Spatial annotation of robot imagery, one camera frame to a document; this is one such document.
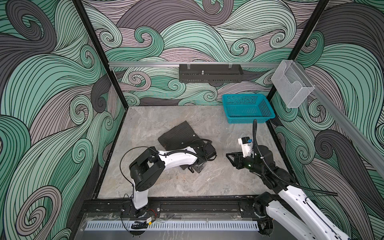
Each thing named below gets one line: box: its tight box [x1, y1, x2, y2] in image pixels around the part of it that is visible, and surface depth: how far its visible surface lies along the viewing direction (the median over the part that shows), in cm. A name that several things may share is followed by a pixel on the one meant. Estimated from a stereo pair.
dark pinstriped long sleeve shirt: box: [157, 120, 203, 151], surface depth 101 cm
